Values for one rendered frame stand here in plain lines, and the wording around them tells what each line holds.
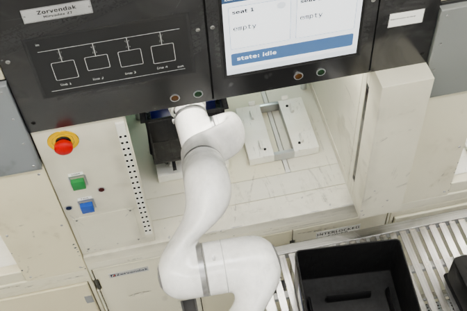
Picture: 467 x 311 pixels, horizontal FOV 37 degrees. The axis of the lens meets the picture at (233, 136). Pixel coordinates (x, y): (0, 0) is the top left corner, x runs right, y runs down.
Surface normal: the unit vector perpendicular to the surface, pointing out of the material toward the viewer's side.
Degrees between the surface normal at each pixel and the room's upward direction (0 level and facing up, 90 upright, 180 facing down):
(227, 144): 59
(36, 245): 90
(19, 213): 90
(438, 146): 90
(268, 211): 0
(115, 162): 90
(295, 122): 0
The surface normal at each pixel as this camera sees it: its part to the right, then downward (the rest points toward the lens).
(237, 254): -0.01, -0.50
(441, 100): 0.20, 0.76
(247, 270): 0.04, -0.01
